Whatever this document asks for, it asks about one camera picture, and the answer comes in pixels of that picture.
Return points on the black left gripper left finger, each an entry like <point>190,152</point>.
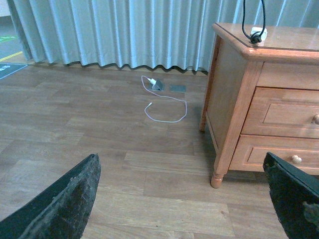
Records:
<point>62,210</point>

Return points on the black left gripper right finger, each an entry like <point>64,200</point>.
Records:
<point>295,197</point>

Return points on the wooden drawer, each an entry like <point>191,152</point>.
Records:
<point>251,151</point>
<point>283,112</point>

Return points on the white charger adapter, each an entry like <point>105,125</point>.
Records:
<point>258,31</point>

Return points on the light wooden nightstand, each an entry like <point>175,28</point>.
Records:
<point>287,59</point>

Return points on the white floor plug adapter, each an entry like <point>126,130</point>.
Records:
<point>152,81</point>

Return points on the closed metal floor socket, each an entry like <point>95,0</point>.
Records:
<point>178,88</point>

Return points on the pale green pleated curtain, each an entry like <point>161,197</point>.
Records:
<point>142,32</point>

